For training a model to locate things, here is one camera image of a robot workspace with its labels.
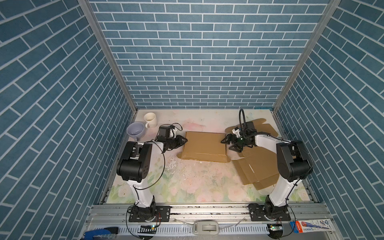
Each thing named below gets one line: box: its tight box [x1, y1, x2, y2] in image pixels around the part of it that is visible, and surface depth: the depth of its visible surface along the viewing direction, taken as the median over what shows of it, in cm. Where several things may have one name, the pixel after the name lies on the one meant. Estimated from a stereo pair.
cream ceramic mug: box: [144, 112, 158, 129], surface depth 106 cm
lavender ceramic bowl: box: [126, 122, 145, 142], surface depth 104 cm
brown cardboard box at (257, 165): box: [225, 118, 279, 190], surface depth 89 cm
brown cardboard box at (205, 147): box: [177, 131, 232, 163], surface depth 94 cm
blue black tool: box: [80, 227, 119, 240], surface depth 69 cm
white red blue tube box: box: [290, 219, 336, 234], surface depth 71 cm
